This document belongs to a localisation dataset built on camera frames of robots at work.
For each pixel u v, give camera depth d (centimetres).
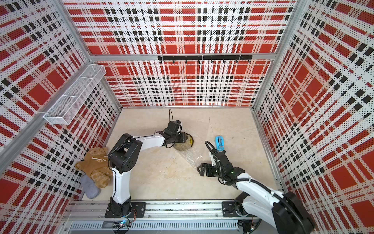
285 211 40
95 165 82
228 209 73
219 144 96
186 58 89
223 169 65
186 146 96
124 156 54
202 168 75
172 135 80
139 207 75
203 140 102
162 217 73
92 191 78
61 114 68
